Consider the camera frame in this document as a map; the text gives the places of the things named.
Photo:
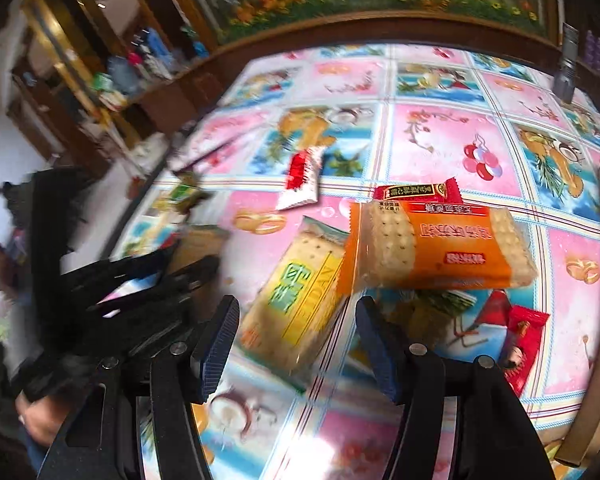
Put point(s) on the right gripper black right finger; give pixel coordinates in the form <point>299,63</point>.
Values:
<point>493,437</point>

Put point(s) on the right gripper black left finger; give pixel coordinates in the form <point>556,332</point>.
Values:
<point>100,438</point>

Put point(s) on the person's left hand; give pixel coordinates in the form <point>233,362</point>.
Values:
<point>43,418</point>

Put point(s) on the red small snack packet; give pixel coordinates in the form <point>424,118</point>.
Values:
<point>524,331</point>

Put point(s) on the black chopsticks pair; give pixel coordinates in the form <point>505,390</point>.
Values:
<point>202,144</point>

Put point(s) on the yellow green cracker package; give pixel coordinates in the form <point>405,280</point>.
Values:
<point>292,316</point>

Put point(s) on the dark wooden sideboard cabinet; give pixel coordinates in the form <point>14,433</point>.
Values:
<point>195,91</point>

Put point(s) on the red white snack packet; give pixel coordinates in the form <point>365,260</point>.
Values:
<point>303,179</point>

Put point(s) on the orange cracker package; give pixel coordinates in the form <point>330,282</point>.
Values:
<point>405,245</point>

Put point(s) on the red gold candy bar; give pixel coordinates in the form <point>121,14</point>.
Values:
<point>446,192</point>

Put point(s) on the colourful fruit pattern tablecloth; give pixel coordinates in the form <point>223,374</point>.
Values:
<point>396,114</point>

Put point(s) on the grey black cylindrical device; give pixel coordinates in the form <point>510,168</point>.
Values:
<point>564,81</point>

